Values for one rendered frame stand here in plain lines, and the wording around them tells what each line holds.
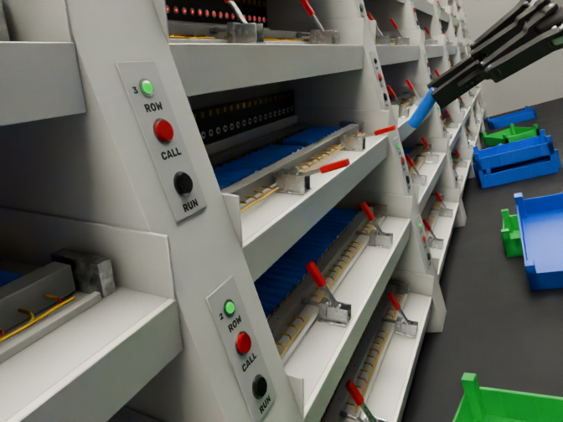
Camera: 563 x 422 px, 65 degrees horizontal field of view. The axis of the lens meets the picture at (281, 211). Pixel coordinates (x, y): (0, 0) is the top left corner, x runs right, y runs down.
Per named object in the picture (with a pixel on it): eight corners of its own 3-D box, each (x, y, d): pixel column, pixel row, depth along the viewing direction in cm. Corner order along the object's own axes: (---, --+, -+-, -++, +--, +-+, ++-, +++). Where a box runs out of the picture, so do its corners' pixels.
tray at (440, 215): (457, 213, 160) (461, 177, 155) (436, 293, 108) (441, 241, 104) (400, 208, 168) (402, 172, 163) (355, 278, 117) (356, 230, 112)
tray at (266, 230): (387, 156, 93) (389, 110, 90) (244, 291, 42) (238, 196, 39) (299, 151, 101) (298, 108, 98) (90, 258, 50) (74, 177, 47)
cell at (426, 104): (405, 123, 68) (430, 87, 64) (409, 120, 70) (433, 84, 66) (415, 130, 68) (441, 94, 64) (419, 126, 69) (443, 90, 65)
